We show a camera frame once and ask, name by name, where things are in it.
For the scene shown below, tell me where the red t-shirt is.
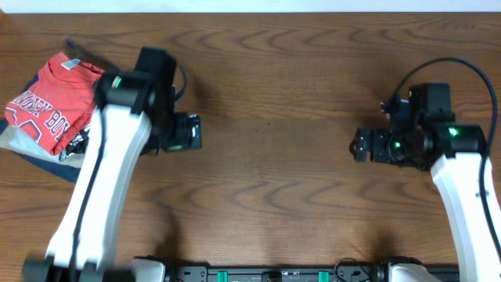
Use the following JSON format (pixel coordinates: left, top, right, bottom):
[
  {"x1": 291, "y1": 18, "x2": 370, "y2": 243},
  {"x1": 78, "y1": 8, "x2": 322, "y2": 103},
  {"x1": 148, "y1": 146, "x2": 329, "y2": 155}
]
[{"x1": 5, "y1": 52, "x2": 104, "y2": 155}]

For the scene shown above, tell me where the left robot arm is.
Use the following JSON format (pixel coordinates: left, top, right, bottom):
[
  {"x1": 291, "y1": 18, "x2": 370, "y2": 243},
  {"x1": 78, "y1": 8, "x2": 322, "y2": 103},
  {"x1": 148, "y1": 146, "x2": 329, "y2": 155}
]
[{"x1": 23, "y1": 70, "x2": 202, "y2": 281}]

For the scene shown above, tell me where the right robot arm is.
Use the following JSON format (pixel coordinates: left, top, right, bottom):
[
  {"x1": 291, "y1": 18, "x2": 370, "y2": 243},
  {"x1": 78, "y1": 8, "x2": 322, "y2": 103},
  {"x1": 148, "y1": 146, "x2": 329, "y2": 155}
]
[{"x1": 349, "y1": 123, "x2": 500, "y2": 281}]

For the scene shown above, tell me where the black printed folded shirt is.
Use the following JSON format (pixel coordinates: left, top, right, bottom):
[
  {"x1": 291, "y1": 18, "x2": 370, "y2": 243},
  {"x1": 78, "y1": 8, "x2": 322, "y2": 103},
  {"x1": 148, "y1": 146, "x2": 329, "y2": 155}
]
[{"x1": 65, "y1": 125, "x2": 91, "y2": 157}]

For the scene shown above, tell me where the light blue folded shirt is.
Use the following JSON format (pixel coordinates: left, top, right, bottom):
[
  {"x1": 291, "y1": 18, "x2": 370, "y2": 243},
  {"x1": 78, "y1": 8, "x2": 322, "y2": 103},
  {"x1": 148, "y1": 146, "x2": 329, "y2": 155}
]
[{"x1": 1, "y1": 124, "x2": 85, "y2": 168}]

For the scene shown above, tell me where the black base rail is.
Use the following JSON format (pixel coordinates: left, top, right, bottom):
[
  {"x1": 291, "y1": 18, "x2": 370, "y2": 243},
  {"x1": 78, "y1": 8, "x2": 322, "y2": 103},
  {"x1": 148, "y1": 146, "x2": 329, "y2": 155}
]
[{"x1": 171, "y1": 256, "x2": 461, "y2": 282}]

